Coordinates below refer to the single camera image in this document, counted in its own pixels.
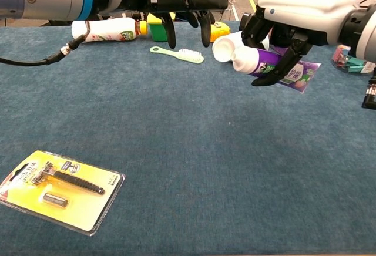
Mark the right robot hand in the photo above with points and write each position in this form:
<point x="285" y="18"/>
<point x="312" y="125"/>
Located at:
<point x="302" y="9"/>

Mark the clear jar of binder clips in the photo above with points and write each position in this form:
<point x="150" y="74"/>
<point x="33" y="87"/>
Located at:
<point x="349" y="62"/>

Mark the blue table cloth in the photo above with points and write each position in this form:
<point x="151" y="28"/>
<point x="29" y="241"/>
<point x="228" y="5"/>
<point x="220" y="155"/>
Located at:
<point x="176" y="135"/>

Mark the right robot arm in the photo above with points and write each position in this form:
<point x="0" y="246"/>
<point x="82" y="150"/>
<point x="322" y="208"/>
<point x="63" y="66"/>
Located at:
<point x="364" y="33"/>

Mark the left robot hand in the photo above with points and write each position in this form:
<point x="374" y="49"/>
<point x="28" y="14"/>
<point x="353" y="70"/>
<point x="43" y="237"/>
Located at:
<point x="176" y="0"/>

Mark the yellow tape measure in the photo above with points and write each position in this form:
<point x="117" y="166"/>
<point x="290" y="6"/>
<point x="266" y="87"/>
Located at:
<point x="220" y="31"/>

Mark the light green brush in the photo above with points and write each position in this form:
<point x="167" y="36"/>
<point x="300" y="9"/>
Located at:
<point x="188" y="56"/>

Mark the green container yellow lid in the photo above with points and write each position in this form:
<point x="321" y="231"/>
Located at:
<point x="155" y="33"/>

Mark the white drink bottle yellow cap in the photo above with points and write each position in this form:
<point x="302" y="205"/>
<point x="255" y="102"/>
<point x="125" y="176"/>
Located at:
<point x="108" y="33"/>

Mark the yellow razor blister pack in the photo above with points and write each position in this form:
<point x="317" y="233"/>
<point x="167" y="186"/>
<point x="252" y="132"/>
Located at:
<point x="73" y="206"/>

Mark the purple toothpaste tube white cap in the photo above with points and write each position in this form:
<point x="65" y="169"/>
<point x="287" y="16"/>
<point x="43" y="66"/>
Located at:
<point x="264" y="59"/>

